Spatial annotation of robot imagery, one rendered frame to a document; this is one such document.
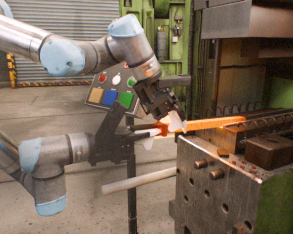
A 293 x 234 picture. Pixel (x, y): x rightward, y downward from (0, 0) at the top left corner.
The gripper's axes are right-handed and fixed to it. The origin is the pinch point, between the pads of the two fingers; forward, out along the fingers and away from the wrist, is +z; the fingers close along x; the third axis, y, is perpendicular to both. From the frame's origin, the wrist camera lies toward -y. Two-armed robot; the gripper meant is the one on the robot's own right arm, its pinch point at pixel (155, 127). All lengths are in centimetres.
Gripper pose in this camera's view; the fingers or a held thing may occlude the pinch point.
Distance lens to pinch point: 71.6
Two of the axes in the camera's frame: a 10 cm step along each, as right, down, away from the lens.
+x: 4.6, 2.5, -8.5
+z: 8.9, -1.1, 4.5
